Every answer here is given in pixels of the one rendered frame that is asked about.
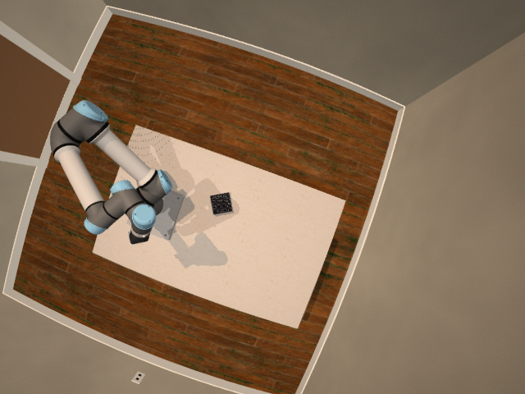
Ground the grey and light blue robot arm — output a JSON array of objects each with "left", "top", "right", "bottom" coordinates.
[{"left": 50, "top": 100, "right": 172, "bottom": 235}]

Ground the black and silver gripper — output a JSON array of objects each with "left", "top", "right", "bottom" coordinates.
[{"left": 128, "top": 228, "right": 151, "bottom": 245}]

